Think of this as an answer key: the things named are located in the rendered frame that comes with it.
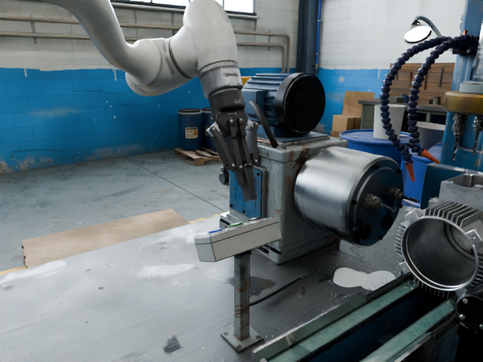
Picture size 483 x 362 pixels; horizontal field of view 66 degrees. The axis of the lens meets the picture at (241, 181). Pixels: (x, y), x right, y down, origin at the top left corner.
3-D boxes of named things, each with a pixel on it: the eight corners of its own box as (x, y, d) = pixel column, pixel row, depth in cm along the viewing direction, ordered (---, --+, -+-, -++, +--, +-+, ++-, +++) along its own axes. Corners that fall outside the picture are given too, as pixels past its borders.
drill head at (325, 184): (315, 203, 134) (320, 133, 127) (411, 239, 106) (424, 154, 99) (261, 219, 120) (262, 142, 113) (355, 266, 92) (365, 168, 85)
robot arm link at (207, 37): (250, 65, 84) (204, 85, 91) (233, -2, 85) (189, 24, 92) (224, 54, 75) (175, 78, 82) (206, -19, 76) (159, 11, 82)
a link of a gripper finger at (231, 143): (233, 117, 80) (228, 118, 79) (245, 168, 79) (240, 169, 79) (224, 123, 83) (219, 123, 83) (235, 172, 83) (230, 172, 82)
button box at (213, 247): (263, 240, 86) (258, 217, 86) (283, 238, 80) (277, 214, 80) (198, 262, 76) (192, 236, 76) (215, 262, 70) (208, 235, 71)
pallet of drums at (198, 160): (238, 147, 664) (238, 105, 642) (264, 156, 599) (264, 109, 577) (174, 155, 604) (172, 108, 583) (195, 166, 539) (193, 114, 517)
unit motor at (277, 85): (263, 179, 152) (264, 71, 140) (325, 202, 127) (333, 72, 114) (208, 191, 138) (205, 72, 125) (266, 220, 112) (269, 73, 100)
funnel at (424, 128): (418, 158, 246) (424, 119, 239) (456, 165, 228) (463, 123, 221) (396, 164, 232) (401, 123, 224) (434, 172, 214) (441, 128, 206)
